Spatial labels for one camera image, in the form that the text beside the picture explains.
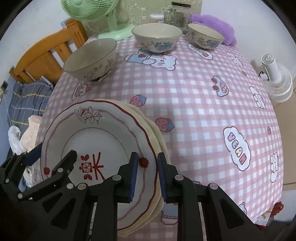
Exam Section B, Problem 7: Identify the pink checkered tablecloth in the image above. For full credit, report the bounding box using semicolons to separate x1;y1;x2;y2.
38;36;284;221

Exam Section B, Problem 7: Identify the white standing fan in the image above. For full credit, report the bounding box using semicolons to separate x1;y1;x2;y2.
259;54;293;103

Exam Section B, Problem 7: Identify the scalloped yellow flower plate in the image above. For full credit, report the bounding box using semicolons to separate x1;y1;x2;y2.
122;104;171;236

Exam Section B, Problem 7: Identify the purple plush cushion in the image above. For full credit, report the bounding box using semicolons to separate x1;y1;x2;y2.
190;14;237;47

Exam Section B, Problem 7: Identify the wall socket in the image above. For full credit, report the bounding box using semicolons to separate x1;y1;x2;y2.
1;81;8;93

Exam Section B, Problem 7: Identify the glass mug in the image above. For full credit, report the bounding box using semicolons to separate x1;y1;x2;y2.
162;6;171;25

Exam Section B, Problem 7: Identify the red white package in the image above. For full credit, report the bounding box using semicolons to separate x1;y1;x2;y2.
255;202;284;228

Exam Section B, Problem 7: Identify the wooden chair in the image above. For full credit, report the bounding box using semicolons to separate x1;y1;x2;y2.
9;19;88;83

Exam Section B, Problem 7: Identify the cotton swab container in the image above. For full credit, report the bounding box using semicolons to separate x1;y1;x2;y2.
149;14;164;23

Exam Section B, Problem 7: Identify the glass jar with lid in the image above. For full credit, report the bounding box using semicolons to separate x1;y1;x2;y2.
171;1;191;32

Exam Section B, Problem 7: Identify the green desk fan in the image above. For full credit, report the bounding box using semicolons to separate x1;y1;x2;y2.
61;0;134;41

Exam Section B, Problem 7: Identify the ceramic bowl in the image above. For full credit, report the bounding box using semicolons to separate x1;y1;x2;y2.
132;23;183;53
188;23;225;50
63;39;117;82

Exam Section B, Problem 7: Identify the beige cloth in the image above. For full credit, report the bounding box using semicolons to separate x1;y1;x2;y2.
20;115;42;152

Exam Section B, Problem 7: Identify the round yellow flower plate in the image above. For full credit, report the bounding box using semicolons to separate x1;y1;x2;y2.
80;99;159;236

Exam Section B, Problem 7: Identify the grey plaid cloth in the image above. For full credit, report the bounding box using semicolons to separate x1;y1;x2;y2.
9;78;55;129

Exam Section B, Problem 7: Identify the red pattern white plate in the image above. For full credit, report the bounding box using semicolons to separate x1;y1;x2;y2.
40;100;161;235

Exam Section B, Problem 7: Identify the green patterned board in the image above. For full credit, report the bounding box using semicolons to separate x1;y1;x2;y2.
83;0;202;35

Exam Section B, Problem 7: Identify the white plastic bag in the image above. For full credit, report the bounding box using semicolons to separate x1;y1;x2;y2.
8;126;26;155

